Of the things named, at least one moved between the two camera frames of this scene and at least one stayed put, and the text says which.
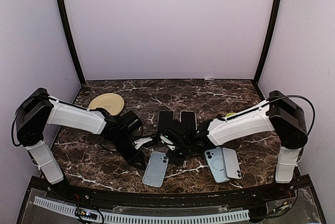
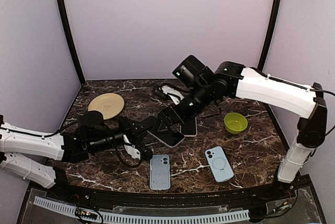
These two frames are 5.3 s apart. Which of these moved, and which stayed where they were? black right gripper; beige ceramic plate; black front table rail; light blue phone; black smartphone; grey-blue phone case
Moved: grey-blue phone case; black right gripper; black smartphone
Stayed: beige ceramic plate; light blue phone; black front table rail
